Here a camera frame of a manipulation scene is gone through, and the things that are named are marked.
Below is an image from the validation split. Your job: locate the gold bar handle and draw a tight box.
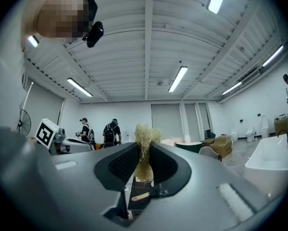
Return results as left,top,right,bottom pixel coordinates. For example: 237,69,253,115
131,192,150,202

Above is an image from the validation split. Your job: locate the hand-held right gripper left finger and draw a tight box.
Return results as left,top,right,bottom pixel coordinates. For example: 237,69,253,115
94,142,142,191

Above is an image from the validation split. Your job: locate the dark green tub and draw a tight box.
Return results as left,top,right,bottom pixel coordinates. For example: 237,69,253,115
175,141,204,154

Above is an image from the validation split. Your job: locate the cardboard box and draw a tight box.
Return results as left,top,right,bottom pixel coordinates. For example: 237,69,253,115
202,135,234,159

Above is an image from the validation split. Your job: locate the white toilet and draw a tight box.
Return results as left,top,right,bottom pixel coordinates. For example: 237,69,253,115
245,127,255,143

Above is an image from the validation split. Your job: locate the tall white urinal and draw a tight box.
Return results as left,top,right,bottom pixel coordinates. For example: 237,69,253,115
261,115,270,139

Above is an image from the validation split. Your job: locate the person's head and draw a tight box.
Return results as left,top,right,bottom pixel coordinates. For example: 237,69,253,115
35,0,98,44

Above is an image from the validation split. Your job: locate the white bathtub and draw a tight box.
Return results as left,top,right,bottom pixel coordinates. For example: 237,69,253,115
243,133,288,200

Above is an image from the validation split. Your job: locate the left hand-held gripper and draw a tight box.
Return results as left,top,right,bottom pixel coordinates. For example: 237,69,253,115
34,118,67,155

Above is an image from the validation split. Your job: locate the person's grey shirt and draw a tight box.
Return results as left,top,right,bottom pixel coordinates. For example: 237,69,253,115
0,0,42,158

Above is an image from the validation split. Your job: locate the white rounded fixture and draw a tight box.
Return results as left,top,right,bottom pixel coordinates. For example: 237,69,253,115
61,138,94,154

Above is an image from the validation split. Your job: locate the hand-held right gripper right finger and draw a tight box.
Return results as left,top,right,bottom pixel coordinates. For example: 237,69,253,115
149,141,192,198

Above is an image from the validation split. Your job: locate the black head-mounted camera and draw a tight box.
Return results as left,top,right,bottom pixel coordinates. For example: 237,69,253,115
82,21,105,49

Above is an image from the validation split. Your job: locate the wooden cabinet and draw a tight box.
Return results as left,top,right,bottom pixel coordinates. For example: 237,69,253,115
274,117,288,137

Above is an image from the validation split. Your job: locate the black standing fan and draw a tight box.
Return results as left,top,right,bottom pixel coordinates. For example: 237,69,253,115
16,108,32,137

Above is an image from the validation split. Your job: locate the beige loofah scrubber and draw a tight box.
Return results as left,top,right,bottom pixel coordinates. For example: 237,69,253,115
134,123,163,184

